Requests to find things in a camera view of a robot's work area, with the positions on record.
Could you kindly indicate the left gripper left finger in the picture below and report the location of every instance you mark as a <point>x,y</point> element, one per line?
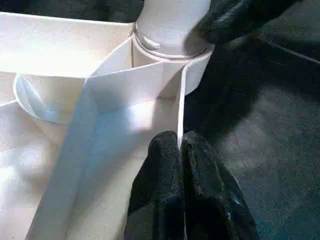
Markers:
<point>157,200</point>

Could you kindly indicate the white plastic table leg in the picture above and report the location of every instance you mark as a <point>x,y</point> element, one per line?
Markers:
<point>170,25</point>

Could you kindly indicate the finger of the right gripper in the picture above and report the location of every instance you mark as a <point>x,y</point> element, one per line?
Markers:
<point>240,17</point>

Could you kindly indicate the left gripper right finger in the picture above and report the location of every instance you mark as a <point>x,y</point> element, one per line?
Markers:
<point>212,200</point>

